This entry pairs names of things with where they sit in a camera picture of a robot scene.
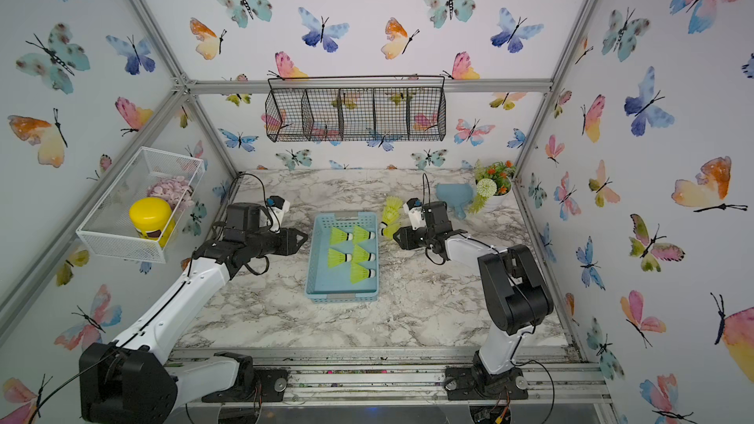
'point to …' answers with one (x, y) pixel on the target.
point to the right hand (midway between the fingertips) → (403, 231)
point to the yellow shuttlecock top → (391, 215)
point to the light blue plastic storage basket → (323, 283)
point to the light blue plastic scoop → (457, 195)
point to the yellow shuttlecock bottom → (360, 235)
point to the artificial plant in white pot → (494, 184)
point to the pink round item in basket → (177, 189)
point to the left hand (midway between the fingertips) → (303, 232)
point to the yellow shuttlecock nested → (393, 226)
